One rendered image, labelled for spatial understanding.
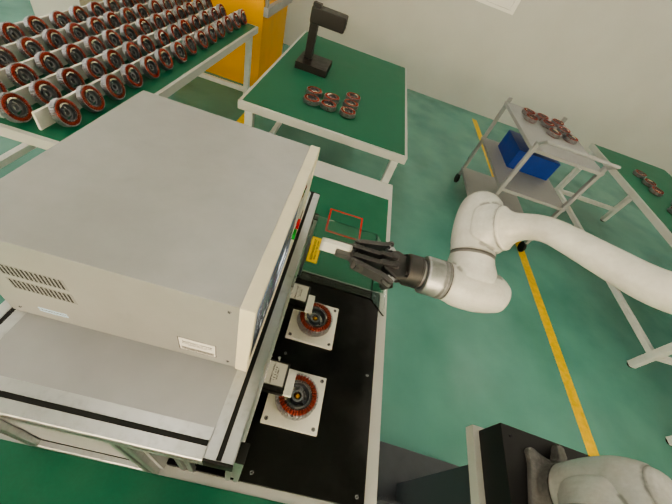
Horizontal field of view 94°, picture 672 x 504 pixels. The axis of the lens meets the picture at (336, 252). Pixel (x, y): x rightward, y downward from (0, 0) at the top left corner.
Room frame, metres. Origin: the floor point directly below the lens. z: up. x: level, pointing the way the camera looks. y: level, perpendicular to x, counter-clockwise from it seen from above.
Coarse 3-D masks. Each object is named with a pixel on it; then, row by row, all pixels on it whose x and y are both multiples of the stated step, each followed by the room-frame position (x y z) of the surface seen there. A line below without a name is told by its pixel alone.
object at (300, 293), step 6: (294, 288) 0.53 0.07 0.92; (300, 288) 0.54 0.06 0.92; (306, 288) 0.55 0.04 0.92; (294, 294) 0.51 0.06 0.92; (300, 294) 0.52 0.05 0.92; (306, 294) 0.53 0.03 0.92; (294, 300) 0.49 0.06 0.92; (300, 300) 0.50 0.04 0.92; (306, 300) 0.51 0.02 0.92; (312, 300) 0.54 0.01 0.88; (288, 306) 0.49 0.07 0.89; (294, 306) 0.49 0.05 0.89; (300, 306) 0.49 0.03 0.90; (306, 306) 0.51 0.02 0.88; (312, 306) 0.52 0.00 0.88; (306, 312) 0.50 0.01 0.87
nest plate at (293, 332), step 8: (296, 312) 0.54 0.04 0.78; (336, 312) 0.60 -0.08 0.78; (296, 320) 0.51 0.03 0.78; (320, 320) 0.55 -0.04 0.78; (336, 320) 0.57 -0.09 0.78; (288, 328) 0.48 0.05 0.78; (296, 328) 0.49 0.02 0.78; (288, 336) 0.45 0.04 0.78; (296, 336) 0.46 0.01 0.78; (304, 336) 0.47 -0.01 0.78; (320, 336) 0.49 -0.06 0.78; (328, 336) 0.51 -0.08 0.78; (312, 344) 0.46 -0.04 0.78; (320, 344) 0.47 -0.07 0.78; (328, 344) 0.48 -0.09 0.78
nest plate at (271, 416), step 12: (300, 372) 0.36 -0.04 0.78; (324, 384) 0.36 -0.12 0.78; (264, 408) 0.24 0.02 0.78; (276, 408) 0.25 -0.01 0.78; (264, 420) 0.22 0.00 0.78; (276, 420) 0.23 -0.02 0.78; (288, 420) 0.24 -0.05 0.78; (300, 420) 0.25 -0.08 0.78; (312, 420) 0.26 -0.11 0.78; (300, 432) 0.22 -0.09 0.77; (312, 432) 0.23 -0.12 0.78
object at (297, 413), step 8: (296, 376) 0.33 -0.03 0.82; (304, 376) 0.34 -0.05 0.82; (296, 384) 0.32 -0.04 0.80; (304, 384) 0.33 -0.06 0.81; (312, 384) 0.33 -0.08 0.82; (296, 392) 0.30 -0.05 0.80; (312, 392) 0.31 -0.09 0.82; (280, 400) 0.26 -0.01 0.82; (296, 400) 0.28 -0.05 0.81; (304, 400) 0.29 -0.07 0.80; (312, 400) 0.29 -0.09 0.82; (280, 408) 0.25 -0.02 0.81; (288, 408) 0.25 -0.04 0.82; (296, 408) 0.26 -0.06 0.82; (304, 408) 0.27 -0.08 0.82; (312, 408) 0.28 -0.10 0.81; (288, 416) 0.24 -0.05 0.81; (296, 416) 0.24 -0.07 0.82; (304, 416) 0.25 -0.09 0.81
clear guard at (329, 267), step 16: (320, 224) 0.67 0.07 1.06; (336, 224) 0.70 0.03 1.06; (336, 240) 0.63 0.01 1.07; (352, 240) 0.66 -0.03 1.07; (304, 256) 0.53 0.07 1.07; (320, 256) 0.55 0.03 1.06; (304, 272) 0.48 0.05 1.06; (320, 272) 0.50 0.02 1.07; (336, 272) 0.52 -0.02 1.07; (352, 272) 0.55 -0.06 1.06; (336, 288) 0.48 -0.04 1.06; (352, 288) 0.50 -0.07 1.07; (368, 288) 0.52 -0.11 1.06; (384, 304) 0.53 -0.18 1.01
